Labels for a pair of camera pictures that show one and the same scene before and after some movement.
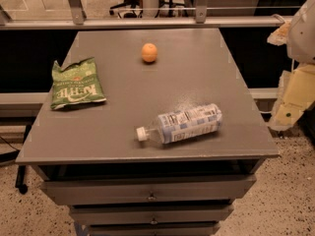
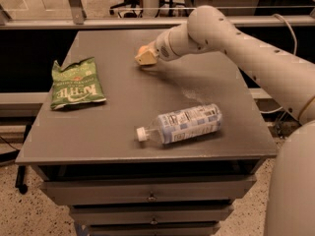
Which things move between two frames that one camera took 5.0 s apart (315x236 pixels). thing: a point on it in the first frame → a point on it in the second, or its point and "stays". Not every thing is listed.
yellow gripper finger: x=280 y=36 → x=152 y=46
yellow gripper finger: x=298 y=95 → x=147 y=57
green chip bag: x=77 y=84 stays
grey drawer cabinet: x=148 y=132 stays
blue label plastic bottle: x=183 y=125 stays
